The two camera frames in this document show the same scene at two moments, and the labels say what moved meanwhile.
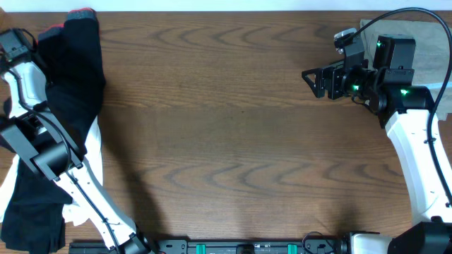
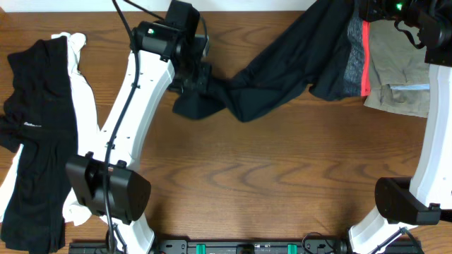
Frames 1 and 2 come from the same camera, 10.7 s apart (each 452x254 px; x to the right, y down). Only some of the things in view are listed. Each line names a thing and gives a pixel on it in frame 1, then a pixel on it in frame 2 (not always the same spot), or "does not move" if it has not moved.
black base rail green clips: (228, 246) does not move
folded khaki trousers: (422, 47) does not move
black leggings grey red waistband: (32, 221) to (328, 52)
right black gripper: (334, 72) to (374, 11)
